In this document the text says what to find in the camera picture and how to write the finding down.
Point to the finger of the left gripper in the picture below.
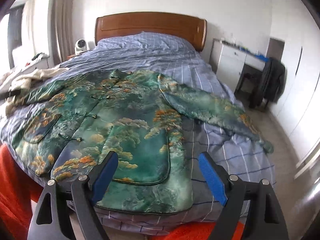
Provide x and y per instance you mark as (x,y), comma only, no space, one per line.
(10,93)

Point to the green floral satin jacket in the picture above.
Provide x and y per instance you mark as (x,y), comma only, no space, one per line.
(136,115)

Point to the white window bench cabinet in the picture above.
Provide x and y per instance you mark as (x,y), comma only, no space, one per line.
(41,62)

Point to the small white fan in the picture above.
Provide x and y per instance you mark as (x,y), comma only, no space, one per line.
(80,46)

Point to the beige curtain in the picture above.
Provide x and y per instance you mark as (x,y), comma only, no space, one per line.
(62,39)

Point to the white wardrobe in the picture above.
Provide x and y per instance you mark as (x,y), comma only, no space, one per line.
(297,110)

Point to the black jacket on chair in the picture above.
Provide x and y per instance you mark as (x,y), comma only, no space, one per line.
(270,85)

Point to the white desk with drawers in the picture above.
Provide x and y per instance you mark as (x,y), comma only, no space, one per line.
(228,61)

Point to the brown wooden headboard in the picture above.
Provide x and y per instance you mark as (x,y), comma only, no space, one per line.
(190,28)

